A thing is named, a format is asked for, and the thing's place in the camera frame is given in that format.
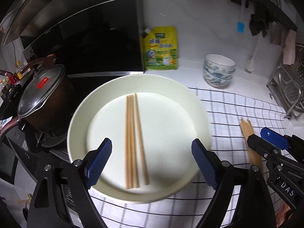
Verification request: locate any dark pot with glass lid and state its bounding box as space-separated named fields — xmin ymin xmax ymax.
xmin=1 ymin=54 xmax=70 ymax=139

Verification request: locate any checkered white cloth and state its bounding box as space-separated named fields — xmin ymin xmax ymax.
xmin=90 ymin=88 xmax=286 ymax=227

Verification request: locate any white round plate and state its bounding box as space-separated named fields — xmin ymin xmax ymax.
xmin=67 ymin=74 xmax=211 ymax=203

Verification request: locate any floral bowl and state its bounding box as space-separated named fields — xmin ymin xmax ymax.
xmin=203 ymin=70 xmax=233 ymax=88
xmin=205 ymin=54 xmax=236 ymax=67
xmin=203 ymin=63 xmax=235 ymax=77

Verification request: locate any white hanging brush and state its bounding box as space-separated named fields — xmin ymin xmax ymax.
xmin=245 ymin=33 xmax=262 ymax=73

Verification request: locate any steel dish rack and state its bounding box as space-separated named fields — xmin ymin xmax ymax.
xmin=267 ymin=56 xmax=303 ymax=120

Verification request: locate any yellow seasoning pouch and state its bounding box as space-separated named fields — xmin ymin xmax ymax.
xmin=144 ymin=26 xmax=178 ymax=70

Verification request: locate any top floral bowl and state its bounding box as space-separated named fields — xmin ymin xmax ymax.
xmin=205 ymin=54 xmax=236 ymax=67

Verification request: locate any bottom floral bowl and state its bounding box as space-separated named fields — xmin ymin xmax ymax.
xmin=203 ymin=70 xmax=233 ymax=88

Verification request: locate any middle floral bowl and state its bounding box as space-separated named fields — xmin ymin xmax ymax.
xmin=203 ymin=63 xmax=235 ymax=77

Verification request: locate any black range hood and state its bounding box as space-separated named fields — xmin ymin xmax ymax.
xmin=1 ymin=0 xmax=144 ymax=78

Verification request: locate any black hanging cloth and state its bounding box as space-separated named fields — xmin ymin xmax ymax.
xmin=249 ymin=14 xmax=269 ymax=38

